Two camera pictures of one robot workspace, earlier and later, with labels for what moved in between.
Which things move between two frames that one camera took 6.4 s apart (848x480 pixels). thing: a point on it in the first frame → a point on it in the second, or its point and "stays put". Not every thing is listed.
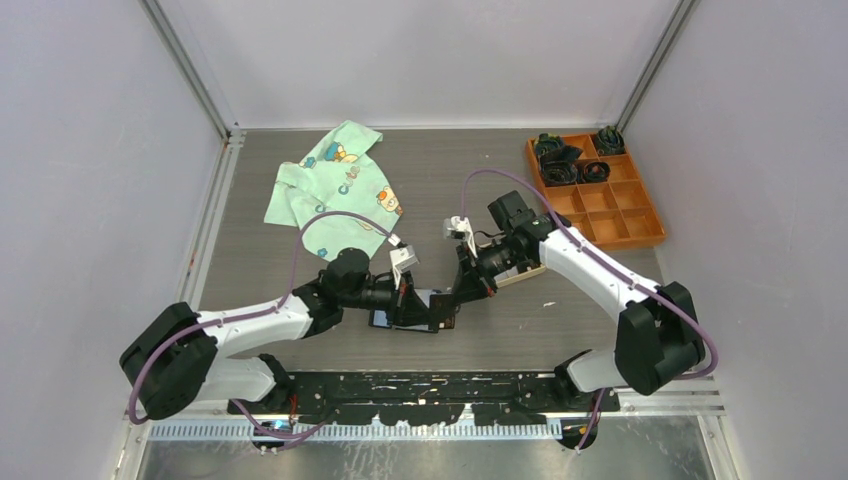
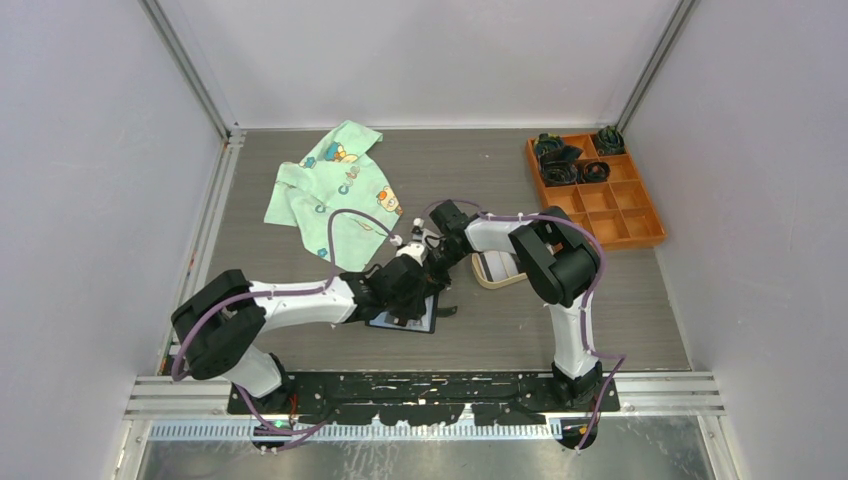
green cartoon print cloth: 337,177 stays put
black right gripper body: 501,256 → 440,260
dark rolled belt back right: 609,140 stays put
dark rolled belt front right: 596,172 stays put
